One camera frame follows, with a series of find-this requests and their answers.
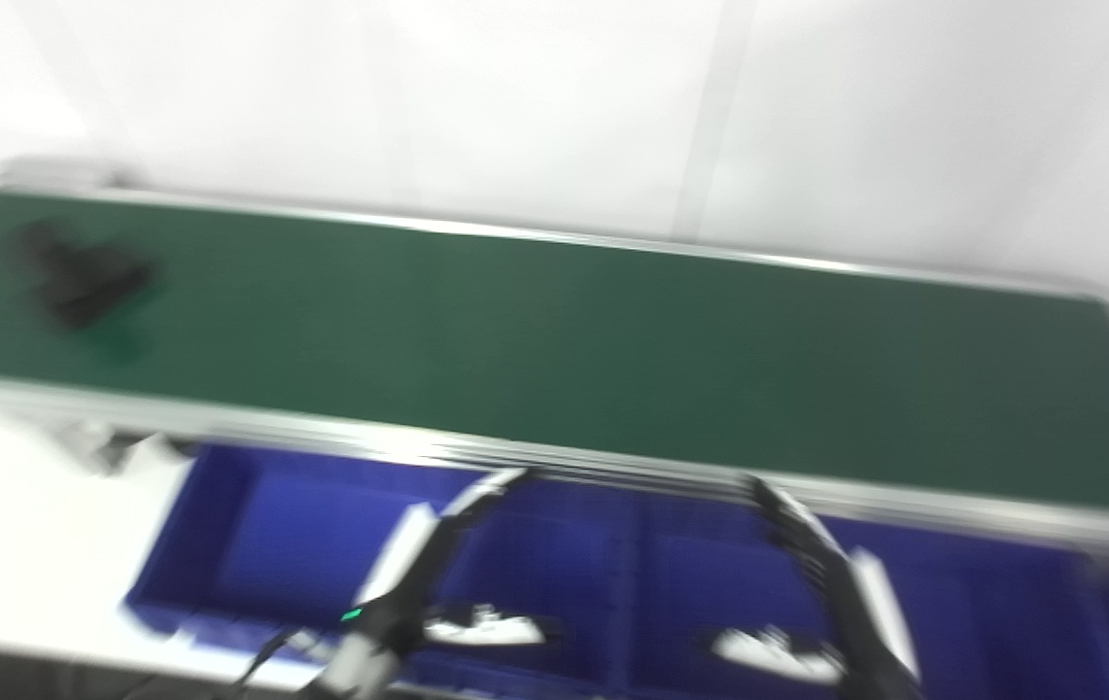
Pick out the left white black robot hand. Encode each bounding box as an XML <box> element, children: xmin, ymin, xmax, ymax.
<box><xmin>345</xmin><ymin>469</ymin><xmax>549</xmax><ymax>654</ymax></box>

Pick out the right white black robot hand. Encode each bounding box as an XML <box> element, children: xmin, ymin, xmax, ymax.
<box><xmin>708</xmin><ymin>476</ymin><xmax>922</xmax><ymax>700</ymax></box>

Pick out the black cylinder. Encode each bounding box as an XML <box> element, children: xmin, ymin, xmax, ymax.
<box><xmin>8</xmin><ymin>222</ymin><xmax>156</xmax><ymax>332</ymax></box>

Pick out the green conveyor belt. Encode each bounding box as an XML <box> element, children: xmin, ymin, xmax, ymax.
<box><xmin>0</xmin><ymin>180</ymin><xmax>1109</xmax><ymax>565</ymax></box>

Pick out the aluminium conveyor leg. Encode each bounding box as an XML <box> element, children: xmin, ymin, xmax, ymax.
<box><xmin>56</xmin><ymin>418</ymin><xmax>197</xmax><ymax>479</ymax></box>

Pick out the grey conveyor end housing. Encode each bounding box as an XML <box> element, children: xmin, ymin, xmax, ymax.
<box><xmin>0</xmin><ymin>158</ymin><xmax>139</xmax><ymax>197</ymax></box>

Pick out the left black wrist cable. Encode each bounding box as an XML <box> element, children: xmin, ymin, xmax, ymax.
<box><xmin>224</xmin><ymin>630</ymin><xmax>327</xmax><ymax>700</ymax></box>

